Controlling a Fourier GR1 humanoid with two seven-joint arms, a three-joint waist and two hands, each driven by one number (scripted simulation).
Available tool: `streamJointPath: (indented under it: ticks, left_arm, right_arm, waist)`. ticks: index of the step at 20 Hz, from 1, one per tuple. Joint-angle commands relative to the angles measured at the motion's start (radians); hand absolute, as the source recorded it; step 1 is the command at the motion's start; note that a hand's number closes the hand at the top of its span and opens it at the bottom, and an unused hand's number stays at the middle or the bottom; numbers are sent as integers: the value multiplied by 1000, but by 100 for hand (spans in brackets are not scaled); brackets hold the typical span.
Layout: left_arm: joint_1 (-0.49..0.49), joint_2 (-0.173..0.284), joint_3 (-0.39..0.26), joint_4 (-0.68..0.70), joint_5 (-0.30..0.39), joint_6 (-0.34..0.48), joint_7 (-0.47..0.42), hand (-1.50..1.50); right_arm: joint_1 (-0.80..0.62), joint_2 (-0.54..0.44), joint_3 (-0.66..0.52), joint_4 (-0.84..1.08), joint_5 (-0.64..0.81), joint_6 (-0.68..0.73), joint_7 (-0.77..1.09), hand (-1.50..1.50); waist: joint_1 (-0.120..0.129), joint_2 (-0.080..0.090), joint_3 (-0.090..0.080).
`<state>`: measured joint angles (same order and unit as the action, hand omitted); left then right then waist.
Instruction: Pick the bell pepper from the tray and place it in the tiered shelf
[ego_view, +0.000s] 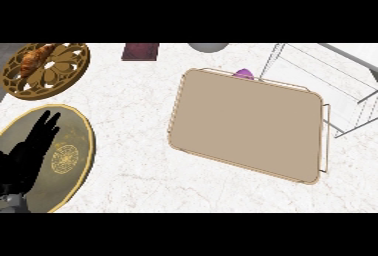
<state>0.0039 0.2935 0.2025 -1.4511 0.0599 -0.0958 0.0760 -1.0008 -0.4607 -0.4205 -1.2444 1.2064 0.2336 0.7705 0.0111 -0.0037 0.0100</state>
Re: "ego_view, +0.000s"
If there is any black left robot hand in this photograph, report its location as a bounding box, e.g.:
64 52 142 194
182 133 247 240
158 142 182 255
0 110 62 197

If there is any purple bell pepper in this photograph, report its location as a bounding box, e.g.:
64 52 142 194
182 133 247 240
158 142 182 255
232 68 256 81

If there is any grey gold-rimmed round placemat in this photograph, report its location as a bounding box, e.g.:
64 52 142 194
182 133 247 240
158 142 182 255
0 103 96 214

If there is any brown carved wooden trivet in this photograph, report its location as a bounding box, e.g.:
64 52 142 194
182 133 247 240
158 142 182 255
0 43 92 101

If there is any brown croissant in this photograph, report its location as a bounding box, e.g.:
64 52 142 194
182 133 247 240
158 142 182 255
18 43 59 79

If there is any dark red rectangular block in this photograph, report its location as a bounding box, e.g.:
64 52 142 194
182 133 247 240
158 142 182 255
121 43 161 62

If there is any grey round object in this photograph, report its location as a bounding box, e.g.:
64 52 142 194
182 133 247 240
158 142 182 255
186 43 230 54

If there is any beige tray with wire handles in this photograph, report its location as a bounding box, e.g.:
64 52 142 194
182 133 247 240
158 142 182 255
167 67 332 185

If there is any white wire tiered shelf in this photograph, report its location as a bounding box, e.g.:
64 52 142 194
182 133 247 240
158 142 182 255
259 43 378 139

